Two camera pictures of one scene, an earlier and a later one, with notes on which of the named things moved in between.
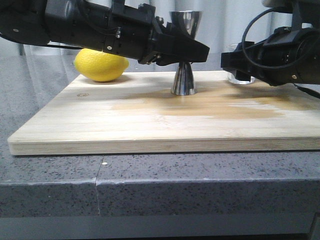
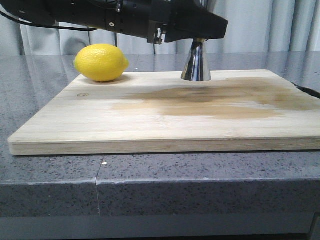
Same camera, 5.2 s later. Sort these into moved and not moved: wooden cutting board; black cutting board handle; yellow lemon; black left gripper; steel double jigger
Moved: steel double jigger; black left gripper
Not moved: yellow lemon; wooden cutting board; black cutting board handle
